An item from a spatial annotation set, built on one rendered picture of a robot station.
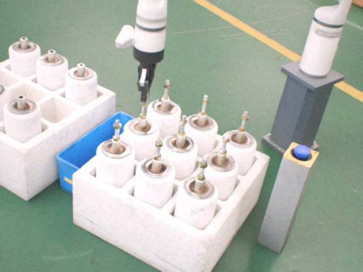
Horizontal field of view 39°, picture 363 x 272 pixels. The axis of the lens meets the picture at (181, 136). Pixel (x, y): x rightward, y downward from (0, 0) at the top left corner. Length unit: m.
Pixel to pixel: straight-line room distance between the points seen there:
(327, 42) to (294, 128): 0.30
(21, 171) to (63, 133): 0.16
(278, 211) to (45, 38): 1.37
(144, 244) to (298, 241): 0.45
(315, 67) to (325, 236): 0.51
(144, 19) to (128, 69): 0.95
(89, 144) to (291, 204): 0.63
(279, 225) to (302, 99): 0.46
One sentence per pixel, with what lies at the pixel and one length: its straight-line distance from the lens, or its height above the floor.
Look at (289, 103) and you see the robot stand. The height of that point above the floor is 0.19.
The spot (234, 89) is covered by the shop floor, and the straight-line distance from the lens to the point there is 2.08.
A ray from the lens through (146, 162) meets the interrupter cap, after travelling 1.25.
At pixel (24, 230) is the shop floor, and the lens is 1.44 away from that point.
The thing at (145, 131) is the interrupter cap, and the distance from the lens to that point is 1.34.
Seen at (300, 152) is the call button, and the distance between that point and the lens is 1.26.
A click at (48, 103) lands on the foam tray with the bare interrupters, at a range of 1.60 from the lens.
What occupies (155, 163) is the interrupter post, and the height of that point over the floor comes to 0.27.
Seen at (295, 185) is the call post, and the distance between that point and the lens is 1.29.
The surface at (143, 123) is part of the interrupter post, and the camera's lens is 1.35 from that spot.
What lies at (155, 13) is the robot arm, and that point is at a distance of 1.17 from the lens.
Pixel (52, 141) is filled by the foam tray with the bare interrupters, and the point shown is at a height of 0.15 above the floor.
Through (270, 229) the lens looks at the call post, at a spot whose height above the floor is 0.07.
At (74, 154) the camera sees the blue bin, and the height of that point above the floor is 0.08.
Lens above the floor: 1.06
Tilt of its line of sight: 37 degrees down
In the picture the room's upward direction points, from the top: 8 degrees clockwise
